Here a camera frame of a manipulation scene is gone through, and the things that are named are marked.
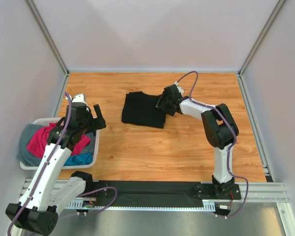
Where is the black t-shirt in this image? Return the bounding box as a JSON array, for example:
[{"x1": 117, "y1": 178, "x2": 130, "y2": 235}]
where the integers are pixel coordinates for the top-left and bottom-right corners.
[{"x1": 121, "y1": 91, "x2": 166, "y2": 129}]

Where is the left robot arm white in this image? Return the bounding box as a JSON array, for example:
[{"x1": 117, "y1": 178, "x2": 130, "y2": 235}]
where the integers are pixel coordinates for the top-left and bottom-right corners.
[{"x1": 5, "y1": 102, "x2": 106, "y2": 236}]

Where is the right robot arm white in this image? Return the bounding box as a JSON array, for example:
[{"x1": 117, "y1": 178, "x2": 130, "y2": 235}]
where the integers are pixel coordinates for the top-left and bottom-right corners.
[{"x1": 156, "y1": 84, "x2": 241, "y2": 200}]

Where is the blue t-shirt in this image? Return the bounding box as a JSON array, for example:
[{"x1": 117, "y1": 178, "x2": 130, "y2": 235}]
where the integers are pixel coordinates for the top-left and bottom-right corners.
[{"x1": 64, "y1": 152, "x2": 93, "y2": 166}]

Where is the white plastic laundry basket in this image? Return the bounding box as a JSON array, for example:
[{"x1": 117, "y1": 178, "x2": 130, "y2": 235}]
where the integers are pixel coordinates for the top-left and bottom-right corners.
[{"x1": 20, "y1": 118, "x2": 100, "y2": 170}]

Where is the pink t-shirt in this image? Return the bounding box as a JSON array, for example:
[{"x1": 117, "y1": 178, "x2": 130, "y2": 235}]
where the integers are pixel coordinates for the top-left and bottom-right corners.
[{"x1": 27, "y1": 122, "x2": 91, "y2": 158}]

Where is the grey t-shirt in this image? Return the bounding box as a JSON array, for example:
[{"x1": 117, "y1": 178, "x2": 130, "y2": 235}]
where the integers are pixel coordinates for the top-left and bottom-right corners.
[{"x1": 17, "y1": 124, "x2": 42, "y2": 167}]

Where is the black base mat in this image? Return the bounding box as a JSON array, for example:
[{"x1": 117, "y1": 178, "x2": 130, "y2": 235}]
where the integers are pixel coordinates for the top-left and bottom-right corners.
[{"x1": 93, "y1": 180, "x2": 241, "y2": 208}]

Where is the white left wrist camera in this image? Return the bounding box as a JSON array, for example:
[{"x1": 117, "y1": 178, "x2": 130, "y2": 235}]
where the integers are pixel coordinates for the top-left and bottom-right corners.
[{"x1": 71, "y1": 93, "x2": 87, "y2": 104}]

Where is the aluminium frame post left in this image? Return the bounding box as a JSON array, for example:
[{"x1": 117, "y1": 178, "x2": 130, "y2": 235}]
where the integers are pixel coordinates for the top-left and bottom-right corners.
[{"x1": 25, "y1": 0, "x2": 69, "y2": 76}]

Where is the aluminium frame post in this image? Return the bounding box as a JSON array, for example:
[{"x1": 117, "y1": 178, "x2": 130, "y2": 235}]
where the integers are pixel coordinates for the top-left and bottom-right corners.
[
  {"x1": 25, "y1": 0, "x2": 69, "y2": 76},
  {"x1": 237, "y1": 0, "x2": 288, "y2": 77}
]

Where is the slotted cable duct rail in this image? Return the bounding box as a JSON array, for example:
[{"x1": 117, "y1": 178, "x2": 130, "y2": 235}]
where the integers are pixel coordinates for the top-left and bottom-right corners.
[{"x1": 63, "y1": 199, "x2": 217, "y2": 211}]

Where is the aluminium frame post right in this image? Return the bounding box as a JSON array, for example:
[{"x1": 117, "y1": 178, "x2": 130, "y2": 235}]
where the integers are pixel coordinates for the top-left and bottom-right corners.
[{"x1": 237, "y1": 0, "x2": 288, "y2": 77}]

